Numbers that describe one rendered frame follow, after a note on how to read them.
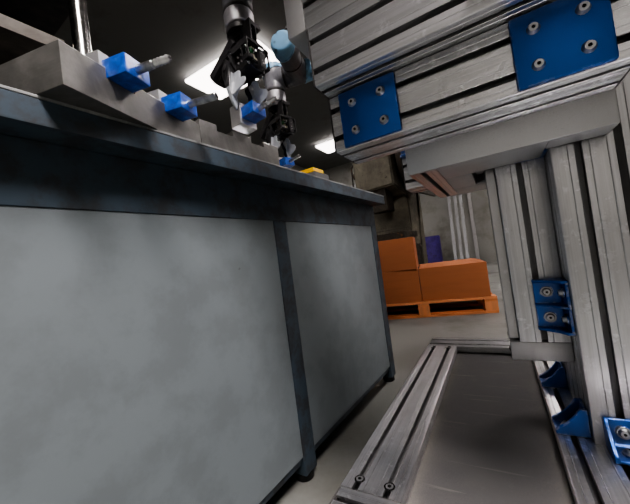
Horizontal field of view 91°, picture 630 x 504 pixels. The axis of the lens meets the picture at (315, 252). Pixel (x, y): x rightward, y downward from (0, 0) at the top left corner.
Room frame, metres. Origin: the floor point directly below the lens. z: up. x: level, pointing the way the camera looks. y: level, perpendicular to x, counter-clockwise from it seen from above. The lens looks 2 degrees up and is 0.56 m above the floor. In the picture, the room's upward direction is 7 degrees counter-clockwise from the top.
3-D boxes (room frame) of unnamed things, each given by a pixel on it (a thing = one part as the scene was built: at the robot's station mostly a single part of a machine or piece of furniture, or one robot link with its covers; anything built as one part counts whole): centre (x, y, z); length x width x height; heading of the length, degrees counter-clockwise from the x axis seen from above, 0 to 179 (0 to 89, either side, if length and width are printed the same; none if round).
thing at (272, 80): (1.14, 0.07, 1.25); 0.09 x 0.08 x 0.11; 75
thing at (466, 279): (2.78, -0.91, 0.32); 1.15 x 0.92 x 0.64; 61
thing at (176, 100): (0.53, 0.19, 0.86); 0.13 x 0.05 x 0.05; 74
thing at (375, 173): (4.21, -1.11, 1.19); 1.26 x 1.07 x 2.38; 148
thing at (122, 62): (0.43, 0.22, 0.86); 0.13 x 0.05 x 0.05; 74
